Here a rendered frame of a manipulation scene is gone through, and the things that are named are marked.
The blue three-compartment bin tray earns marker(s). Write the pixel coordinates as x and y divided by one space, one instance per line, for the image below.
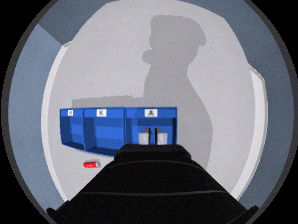
104 136

